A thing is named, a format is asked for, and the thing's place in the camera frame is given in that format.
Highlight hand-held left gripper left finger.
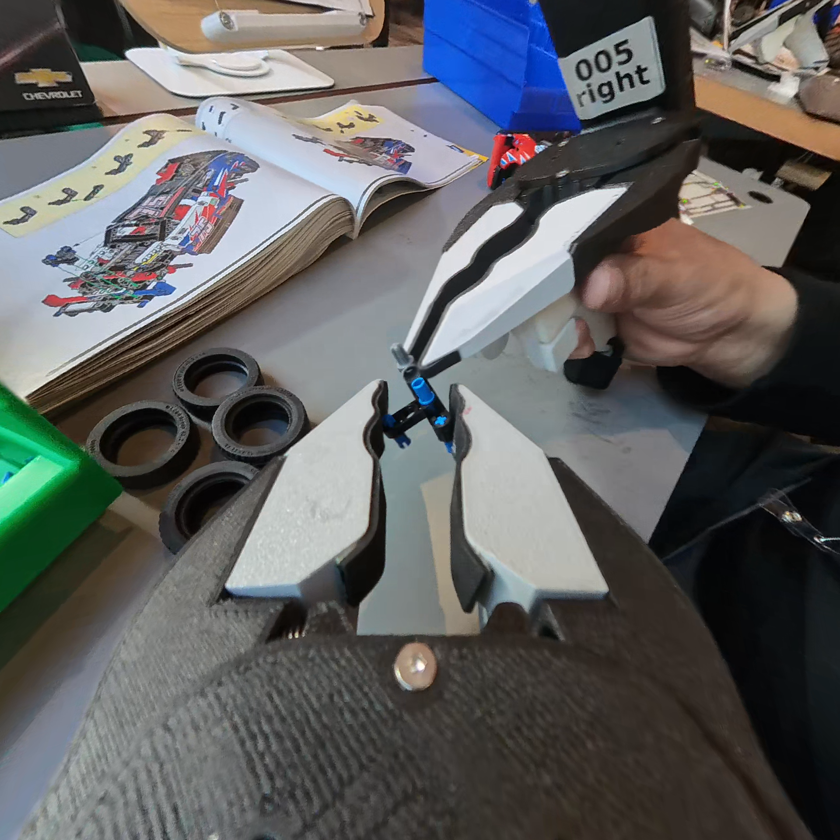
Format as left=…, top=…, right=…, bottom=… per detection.
left=224, top=378, right=390, bottom=605

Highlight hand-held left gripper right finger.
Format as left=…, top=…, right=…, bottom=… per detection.
left=448, top=384, right=613, bottom=632

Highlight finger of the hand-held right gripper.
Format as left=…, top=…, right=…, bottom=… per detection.
left=402, top=199, right=539, bottom=367
left=419, top=185, right=631, bottom=376

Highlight toy brick race car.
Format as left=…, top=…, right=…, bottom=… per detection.
left=487, top=130, right=565, bottom=191

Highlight black brick assembly blue pins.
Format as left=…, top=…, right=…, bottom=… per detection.
left=384, top=367, right=458, bottom=455

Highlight person's right forearm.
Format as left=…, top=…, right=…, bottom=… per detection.
left=656, top=266, right=840, bottom=450

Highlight grey desk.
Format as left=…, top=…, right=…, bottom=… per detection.
left=0, top=82, right=812, bottom=840

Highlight tan edged background desk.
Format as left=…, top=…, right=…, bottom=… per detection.
left=692, top=72, right=840, bottom=161

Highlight person's right hand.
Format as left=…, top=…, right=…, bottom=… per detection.
left=567, top=220, right=799, bottom=389

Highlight sticker sheet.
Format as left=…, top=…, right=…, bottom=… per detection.
left=678, top=169, right=750, bottom=222

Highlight black rubber toy tyre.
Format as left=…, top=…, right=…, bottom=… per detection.
left=159, top=459, right=260, bottom=555
left=211, top=386, right=309, bottom=467
left=172, top=348, right=263, bottom=421
left=85, top=400, right=198, bottom=490

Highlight blue storage bin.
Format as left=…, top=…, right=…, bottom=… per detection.
left=422, top=0, right=584, bottom=132

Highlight grey white device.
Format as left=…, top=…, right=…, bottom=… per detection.
left=722, top=0, right=837, bottom=73

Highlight green storage bin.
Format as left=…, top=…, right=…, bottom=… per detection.
left=0, top=382, right=123, bottom=613

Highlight open instruction booklet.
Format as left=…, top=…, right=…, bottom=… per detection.
left=0, top=96, right=490, bottom=416

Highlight black car set box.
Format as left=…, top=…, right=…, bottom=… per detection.
left=0, top=0, right=104, bottom=132

